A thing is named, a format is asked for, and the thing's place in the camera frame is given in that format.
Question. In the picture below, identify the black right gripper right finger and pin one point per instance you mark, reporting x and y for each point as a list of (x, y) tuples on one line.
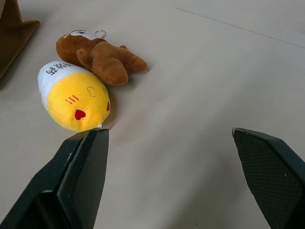
[(274, 176)]

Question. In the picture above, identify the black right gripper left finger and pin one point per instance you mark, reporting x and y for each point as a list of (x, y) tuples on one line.
[(71, 181)]

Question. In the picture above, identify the yellow and white plush toy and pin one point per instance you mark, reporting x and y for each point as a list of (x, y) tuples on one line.
[(74, 97)]

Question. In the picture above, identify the brown monkey plush toy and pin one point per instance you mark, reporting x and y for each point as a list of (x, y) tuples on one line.
[(100, 56)]

